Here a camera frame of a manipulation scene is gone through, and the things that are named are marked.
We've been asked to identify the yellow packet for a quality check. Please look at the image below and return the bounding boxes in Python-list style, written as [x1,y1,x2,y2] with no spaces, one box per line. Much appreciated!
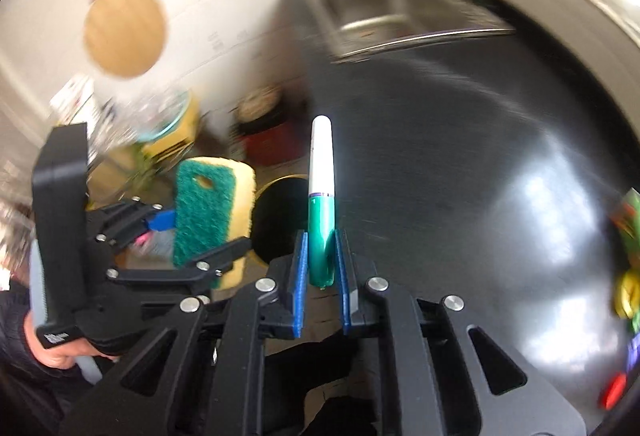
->
[614,268,640,323]

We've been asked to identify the black round bin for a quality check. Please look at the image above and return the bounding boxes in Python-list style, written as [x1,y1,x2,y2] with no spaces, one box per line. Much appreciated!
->
[251,175,312,267]

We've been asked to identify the small red item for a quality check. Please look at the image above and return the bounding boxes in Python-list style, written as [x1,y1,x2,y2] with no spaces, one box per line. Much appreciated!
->
[599,372,629,411]

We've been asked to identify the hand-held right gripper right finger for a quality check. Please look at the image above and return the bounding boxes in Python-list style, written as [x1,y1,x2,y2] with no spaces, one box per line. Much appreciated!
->
[334,231,587,436]

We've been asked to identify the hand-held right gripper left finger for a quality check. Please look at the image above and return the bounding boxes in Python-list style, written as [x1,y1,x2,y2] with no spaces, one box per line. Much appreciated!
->
[60,231,309,436]

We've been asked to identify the green and orange packet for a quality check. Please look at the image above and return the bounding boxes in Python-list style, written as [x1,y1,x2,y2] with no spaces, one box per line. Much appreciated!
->
[607,188,640,247]

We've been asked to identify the round wooden board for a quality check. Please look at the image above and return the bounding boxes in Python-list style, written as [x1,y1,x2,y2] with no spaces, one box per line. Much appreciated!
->
[82,0,168,79]

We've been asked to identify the red bucket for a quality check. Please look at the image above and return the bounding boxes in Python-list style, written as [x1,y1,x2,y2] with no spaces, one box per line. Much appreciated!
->
[235,88,306,167]

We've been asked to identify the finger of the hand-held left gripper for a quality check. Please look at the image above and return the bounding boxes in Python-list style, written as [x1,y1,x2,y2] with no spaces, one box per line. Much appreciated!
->
[106,237,252,293]
[86,197,178,247]

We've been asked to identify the person's left hand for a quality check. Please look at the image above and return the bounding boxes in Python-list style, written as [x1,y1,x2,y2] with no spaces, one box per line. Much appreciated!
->
[22,313,121,371]

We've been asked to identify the white and green marker pen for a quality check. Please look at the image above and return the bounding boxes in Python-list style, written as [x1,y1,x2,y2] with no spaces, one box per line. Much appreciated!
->
[306,116,337,289]

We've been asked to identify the stainless steel sink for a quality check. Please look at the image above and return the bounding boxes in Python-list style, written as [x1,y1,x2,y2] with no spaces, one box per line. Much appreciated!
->
[306,0,516,64]

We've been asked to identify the green and yellow sponge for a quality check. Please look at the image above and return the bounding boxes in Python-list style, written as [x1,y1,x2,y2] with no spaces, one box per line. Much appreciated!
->
[172,157,257,291]

